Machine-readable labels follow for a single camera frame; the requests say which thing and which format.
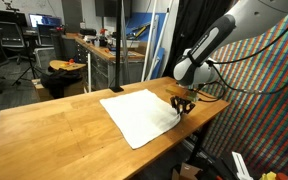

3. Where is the colourful woven backdrop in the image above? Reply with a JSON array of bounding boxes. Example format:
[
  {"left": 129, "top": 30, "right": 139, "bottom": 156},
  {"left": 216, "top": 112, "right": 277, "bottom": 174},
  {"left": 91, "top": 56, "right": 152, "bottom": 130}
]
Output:
[{"left": 203, "top": 15, "right": 288, "bottom": 175}]

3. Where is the computer monitor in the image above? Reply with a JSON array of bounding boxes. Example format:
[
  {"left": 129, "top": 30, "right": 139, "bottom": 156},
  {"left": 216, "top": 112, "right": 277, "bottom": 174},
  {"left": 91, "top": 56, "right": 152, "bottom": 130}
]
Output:
[{"left": 29, "top": 14, "right": 62, "bottom": 28}]

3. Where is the white power strip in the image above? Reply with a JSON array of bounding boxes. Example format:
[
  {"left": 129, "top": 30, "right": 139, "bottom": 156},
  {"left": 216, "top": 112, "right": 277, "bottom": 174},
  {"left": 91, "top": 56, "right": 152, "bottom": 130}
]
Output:
[{"left": 232, "top": 152, "right": 254, "bottom": 180}]

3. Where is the round wooden side table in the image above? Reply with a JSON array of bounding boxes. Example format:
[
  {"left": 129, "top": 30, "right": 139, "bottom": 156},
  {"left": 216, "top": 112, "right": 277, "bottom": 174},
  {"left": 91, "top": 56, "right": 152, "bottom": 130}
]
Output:
[{"left": 49, "top": 60, "right": 85, "bottom": 71}]

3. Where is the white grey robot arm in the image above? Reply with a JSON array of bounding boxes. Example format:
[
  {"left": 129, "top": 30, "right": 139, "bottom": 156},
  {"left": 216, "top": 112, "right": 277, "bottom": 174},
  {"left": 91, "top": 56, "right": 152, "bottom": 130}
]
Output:
[{"left": 171, "top": 0, "right": 288, "bottom": 114}]

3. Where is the black tripod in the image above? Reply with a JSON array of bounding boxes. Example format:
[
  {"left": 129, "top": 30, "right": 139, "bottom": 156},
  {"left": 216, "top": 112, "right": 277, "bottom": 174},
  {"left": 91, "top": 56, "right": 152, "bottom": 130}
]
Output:
[{"left": 12, "top": 33, "right": 42, "bottom": 86}]

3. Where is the grey drawer workbench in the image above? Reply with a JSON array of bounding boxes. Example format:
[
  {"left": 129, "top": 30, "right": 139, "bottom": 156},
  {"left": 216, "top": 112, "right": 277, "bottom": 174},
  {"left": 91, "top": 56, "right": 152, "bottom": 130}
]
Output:
[{"left": 75, "top": 37, "right": 144, "bottom": 91}]

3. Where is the black curtain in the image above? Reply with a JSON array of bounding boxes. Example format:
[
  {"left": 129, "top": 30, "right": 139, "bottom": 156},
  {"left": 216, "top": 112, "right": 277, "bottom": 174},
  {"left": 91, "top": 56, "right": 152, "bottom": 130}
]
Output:
[{"left": 162, "top": 0, "right": 232, "bottom": 77}]

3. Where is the black vertical camera pole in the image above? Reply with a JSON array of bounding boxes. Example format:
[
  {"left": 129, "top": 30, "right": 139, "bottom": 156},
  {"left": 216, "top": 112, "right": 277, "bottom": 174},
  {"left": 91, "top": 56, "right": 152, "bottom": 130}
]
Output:
[{"left": 111, "top": 0, "right": 122, "bottom": 93}]

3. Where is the cardboard box on floor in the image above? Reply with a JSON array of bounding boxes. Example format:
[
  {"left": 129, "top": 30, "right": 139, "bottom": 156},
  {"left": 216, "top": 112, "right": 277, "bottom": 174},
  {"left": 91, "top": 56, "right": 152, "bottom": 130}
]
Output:
[{"left": 171, "top": 163, "right": 201, "bottom": 180}]

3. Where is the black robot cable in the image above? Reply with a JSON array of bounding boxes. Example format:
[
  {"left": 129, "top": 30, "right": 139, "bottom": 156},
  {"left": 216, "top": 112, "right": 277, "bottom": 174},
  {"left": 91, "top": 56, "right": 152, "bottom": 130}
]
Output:
[{"left": 197, "top": 9, "right": 288, "bottom": 103}]

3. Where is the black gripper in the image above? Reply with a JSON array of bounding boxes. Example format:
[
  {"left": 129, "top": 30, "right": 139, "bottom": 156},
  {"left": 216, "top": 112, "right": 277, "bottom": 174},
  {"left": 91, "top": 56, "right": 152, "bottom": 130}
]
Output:
[{"left": 170, "top": 88, "right": 199, "bottom": 114}]

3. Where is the white square towel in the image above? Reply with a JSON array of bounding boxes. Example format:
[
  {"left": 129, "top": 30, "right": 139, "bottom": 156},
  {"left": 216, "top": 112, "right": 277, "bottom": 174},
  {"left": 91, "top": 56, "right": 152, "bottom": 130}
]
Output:
[{"left": 100, "top": 89, "right": 181, "bottom": 149}]

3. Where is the blue foam board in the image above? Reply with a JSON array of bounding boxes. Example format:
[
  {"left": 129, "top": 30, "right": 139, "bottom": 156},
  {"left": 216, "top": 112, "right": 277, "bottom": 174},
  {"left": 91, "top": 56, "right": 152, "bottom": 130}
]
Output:
[{"left": 126, "top": 13, "right": 165, "bottom": 79}]

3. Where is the black office chair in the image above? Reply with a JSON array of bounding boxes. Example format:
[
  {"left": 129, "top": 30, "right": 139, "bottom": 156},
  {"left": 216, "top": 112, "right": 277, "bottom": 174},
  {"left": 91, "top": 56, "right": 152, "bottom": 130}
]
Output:
[{"left": 0, "top": 21, "right": 27, "bottom": 64}]

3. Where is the black bag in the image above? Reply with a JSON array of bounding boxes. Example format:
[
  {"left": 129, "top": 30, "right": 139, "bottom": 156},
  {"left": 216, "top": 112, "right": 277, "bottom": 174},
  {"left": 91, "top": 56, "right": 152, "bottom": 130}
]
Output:
[{"left": 40, "top": 69, "right": 82, "bottom": 99}]

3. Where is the black table leg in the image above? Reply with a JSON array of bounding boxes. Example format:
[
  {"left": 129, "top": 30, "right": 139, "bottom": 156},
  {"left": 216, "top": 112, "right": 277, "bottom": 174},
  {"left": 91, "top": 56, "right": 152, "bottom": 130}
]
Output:
[{"left": 188, "top": 122, "right": 211, "bottom": 163}]

